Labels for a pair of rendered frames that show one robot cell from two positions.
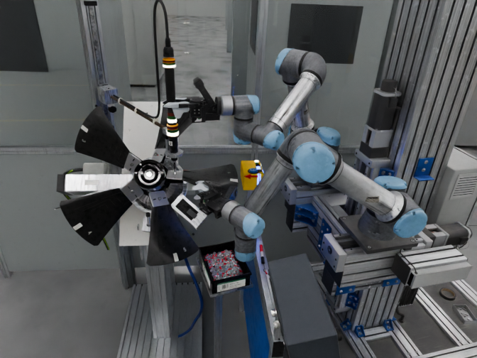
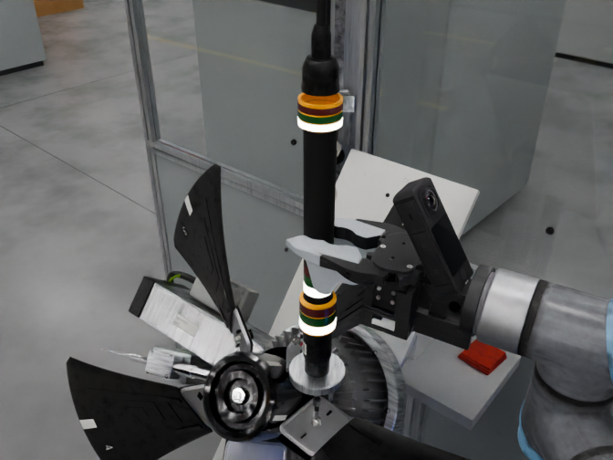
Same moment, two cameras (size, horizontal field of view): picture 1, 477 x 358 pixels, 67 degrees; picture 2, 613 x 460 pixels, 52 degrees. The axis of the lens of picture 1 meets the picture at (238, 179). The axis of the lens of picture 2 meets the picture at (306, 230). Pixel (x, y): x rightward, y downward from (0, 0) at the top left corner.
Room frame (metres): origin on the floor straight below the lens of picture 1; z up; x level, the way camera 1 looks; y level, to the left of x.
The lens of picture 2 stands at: (0.88, -0.14, 1.86)
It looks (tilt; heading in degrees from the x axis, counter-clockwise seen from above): 32 degrees down; 46
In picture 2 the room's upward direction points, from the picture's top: straight up
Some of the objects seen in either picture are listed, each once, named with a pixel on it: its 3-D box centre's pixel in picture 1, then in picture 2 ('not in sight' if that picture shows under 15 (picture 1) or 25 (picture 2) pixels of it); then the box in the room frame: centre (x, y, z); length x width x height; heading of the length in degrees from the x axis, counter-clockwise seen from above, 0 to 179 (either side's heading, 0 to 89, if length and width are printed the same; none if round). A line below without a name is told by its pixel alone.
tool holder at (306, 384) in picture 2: (172, 142); (317, 340); (1.29, 0.27, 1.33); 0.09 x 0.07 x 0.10; 41
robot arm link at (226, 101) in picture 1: (224, 105); (504, 307); (1.34, 0.07, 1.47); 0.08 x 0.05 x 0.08; 16
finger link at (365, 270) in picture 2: (189, 104); (363, 265); (1.28, 0.19, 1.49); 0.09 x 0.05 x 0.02; 115
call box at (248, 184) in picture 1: (251, 175); not in sight; (1.61, -0.07, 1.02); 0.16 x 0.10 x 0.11; 6
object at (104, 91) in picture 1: (107, 94); (336, 118); (1.75, 0.67, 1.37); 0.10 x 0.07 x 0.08; 41
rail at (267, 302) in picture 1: (259, 258); not in sight; (1.22, -0.11, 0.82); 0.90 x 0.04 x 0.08; 6
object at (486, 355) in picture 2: not in sight; (483, 354); (1.89, 0.33, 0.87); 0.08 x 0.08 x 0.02; 89
